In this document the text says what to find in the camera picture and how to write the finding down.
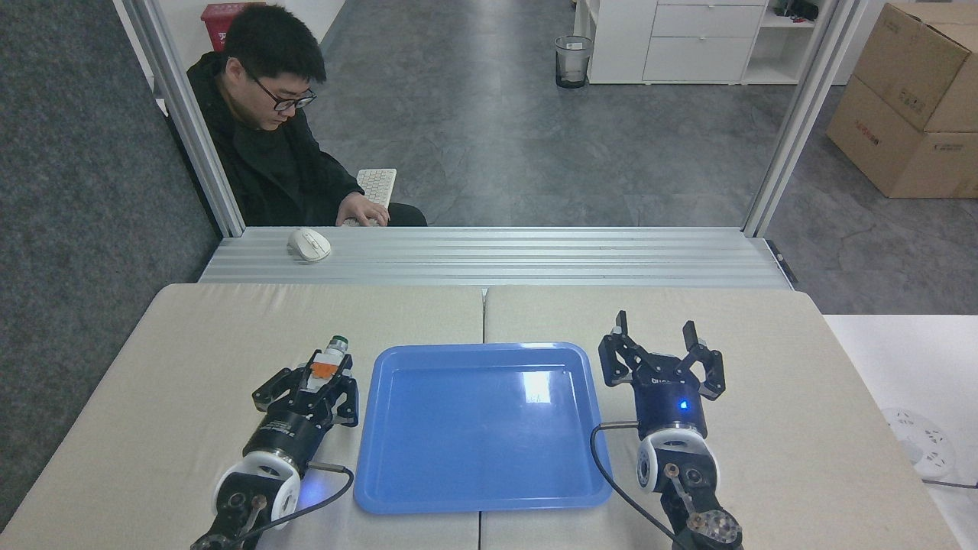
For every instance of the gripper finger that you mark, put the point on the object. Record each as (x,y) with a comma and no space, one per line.
(279,386)
(623,359)
(707,370)
(345,401)

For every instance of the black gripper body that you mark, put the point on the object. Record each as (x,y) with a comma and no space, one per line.
(286,437)
(665,409)

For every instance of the white orange switch part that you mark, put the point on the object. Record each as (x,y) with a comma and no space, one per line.
(325,368)

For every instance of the blue plastic tray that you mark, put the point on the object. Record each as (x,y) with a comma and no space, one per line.
(483,428)

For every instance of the person's left hand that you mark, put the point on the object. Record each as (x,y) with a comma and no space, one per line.
(363,210)

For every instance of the ribbed aluminium platform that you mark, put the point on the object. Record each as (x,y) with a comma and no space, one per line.
(535,256)

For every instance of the white computer mouse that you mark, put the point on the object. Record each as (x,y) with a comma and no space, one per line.
(309,244)

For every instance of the white keyboard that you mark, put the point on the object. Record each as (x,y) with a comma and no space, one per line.
(377,187)

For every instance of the person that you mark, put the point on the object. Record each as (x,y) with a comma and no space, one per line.
(267,168)

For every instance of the white round power socket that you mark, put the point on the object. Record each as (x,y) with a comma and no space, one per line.
(921,443)

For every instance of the grey felt partition panel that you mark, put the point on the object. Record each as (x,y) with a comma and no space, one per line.
(84,214)

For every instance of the large cardboard box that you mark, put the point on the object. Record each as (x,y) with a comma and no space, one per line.
(924,61)
(894,156)

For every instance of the black framed glasses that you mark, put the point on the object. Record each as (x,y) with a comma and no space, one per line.
(290,99)

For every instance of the grey mesh trash bin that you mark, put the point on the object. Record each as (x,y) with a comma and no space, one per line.
(573,61)

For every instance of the white drawer cabinet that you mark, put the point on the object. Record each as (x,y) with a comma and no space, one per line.
(688,42)

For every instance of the red fire equipment box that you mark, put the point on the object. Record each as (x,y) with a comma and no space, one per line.
(218,19)

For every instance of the small black object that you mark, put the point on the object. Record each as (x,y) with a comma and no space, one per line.
(798,9)

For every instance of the silver aluminium post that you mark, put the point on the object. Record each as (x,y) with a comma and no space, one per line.
(179,99)
(802,114)

